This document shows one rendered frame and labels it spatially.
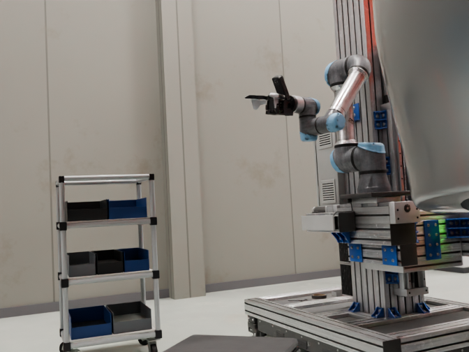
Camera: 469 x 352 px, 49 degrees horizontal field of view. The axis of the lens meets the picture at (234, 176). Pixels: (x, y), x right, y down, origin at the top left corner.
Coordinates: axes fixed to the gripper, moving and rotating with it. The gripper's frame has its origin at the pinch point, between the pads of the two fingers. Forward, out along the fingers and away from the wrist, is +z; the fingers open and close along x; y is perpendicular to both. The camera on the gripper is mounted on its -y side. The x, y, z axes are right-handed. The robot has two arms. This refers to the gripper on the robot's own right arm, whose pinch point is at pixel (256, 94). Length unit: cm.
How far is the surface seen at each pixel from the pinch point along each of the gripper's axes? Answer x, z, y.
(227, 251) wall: 238, -177, 121
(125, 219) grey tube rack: 94, 9, 61
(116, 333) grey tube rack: 90, 15, 122
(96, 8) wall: 299, -62, -106
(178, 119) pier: 251, -123, -6
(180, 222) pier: 238, -121, 88
